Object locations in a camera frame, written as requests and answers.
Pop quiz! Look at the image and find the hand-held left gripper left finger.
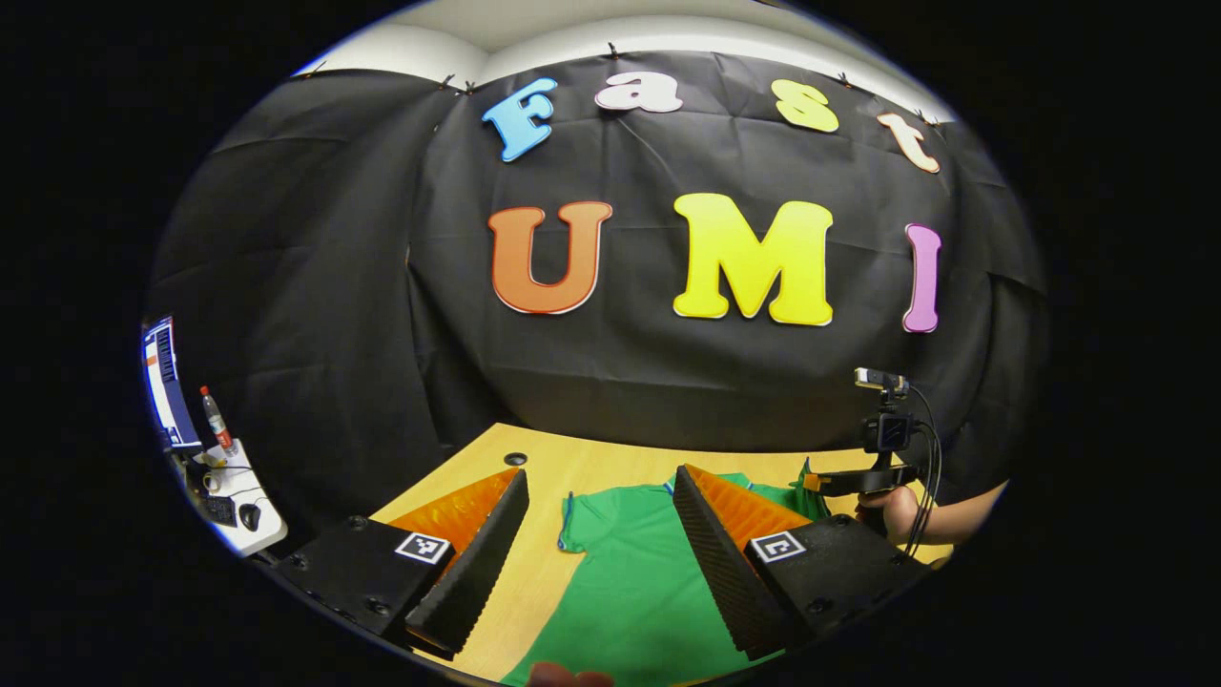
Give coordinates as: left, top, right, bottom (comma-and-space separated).
284, 468, 530, 656

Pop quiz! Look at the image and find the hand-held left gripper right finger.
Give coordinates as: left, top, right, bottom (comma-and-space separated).
673, 465, 931, 661

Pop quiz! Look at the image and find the green T-shirt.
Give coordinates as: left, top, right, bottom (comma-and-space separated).
501, 472, 831, 687

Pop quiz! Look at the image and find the black backdrop cloth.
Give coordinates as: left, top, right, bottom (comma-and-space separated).
143, 50, 1050, 550

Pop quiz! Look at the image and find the white side desk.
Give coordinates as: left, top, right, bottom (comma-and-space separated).
181, 439, 289, 559

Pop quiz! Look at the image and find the red-capped plastic bottle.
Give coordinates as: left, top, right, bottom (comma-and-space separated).
198, 385, 236, 455

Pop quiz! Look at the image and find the computer monitor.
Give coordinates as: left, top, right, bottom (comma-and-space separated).
141, 317, 203, 451

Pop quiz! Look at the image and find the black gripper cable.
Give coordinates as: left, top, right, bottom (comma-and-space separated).
901, 384, 945, 559

